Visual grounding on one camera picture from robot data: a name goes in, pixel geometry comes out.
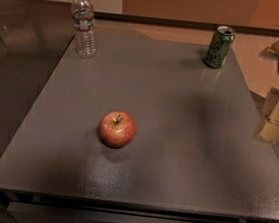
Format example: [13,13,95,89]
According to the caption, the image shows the green soda can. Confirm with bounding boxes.
[204,25,236,69]

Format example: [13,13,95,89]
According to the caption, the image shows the clear plastic water bottle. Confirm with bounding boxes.
[70,0,96,59]

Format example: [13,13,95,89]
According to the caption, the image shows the red apple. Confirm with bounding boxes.
[98,111,136,148]

